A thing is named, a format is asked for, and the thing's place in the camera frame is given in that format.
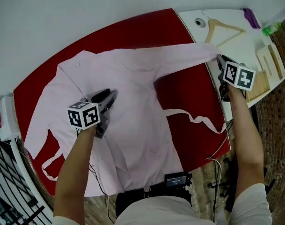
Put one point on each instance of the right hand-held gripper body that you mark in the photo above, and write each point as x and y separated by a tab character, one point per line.
239	76

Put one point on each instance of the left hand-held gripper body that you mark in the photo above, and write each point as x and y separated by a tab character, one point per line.
83	116

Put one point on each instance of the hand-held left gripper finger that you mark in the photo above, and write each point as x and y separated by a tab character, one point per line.
101	95
109	101

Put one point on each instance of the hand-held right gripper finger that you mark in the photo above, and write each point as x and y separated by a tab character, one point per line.
221	64

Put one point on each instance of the pink robe garment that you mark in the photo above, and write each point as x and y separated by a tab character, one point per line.
137	102

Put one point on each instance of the person's right forearm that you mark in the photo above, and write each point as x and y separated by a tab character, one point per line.
245	137

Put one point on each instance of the person's left forearm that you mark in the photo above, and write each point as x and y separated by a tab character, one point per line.
74	167

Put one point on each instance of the wooden box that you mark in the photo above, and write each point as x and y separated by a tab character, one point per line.
259	85

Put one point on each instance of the wooden clothes hanger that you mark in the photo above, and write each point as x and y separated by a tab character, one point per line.
209	33

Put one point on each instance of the light wooden rack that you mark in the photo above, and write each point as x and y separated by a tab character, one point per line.
273	60

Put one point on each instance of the white side table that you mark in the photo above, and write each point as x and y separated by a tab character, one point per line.
250	39

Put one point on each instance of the round metal desk grommet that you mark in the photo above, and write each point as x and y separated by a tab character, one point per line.
200	22

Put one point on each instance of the purple cloth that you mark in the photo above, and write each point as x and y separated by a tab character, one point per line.
251	19

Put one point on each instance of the green plastic bottle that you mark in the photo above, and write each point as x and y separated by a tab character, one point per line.
269	29

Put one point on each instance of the white cabinet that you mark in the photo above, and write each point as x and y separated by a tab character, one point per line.
7	116

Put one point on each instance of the black and white stair railing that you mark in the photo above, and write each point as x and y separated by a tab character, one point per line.
24	170

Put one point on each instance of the red covered table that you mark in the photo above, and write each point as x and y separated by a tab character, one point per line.
198	149

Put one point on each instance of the person's black trousers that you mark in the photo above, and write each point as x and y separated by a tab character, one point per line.
128	203

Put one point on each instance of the black device with screen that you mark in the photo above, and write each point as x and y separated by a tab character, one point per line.
176	179

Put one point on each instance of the person's white shirt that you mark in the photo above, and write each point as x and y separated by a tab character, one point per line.
156	212

